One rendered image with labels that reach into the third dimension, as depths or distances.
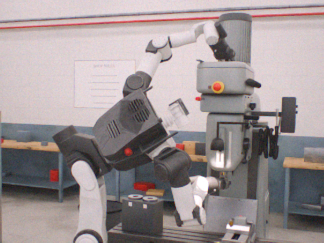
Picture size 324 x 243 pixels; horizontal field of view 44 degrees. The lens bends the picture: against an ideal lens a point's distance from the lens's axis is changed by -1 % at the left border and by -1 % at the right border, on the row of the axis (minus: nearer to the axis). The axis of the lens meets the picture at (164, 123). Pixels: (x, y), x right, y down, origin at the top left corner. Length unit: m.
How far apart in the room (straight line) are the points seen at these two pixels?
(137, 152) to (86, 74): 5.68
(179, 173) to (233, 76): 0.59
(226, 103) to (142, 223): 0.85
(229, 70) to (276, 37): 4.50
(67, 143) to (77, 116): 5.60
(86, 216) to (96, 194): 0.13
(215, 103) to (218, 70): 0.19
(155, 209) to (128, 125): 0.79
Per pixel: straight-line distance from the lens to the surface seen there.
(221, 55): 2.24
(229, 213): 2.70
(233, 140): 2.21
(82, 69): 7.47
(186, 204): 1.83
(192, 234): 2.48
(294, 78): 6.47
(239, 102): 2.15
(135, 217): 2.46
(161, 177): 1.77
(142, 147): 1.80
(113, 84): 7.17
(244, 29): 2.50
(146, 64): 2.04
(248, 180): 2.69
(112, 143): 1.77
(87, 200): 1.93
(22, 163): 8.25
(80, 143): 1.90
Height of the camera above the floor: 1.69
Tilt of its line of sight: 3 degrees down
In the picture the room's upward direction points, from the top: 1 degrees clockwise
